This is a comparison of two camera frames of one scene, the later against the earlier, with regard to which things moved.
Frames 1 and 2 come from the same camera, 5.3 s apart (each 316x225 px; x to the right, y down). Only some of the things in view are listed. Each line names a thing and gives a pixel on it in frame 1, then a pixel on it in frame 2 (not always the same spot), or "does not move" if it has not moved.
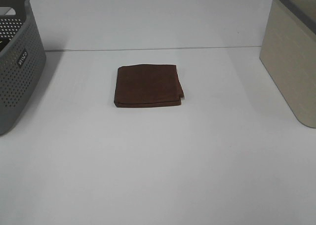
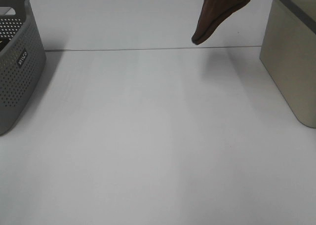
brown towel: x=148 y=85 to x=219 y=3
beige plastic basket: x=288 y=49 does not move
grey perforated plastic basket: x=22 y=56 does not move
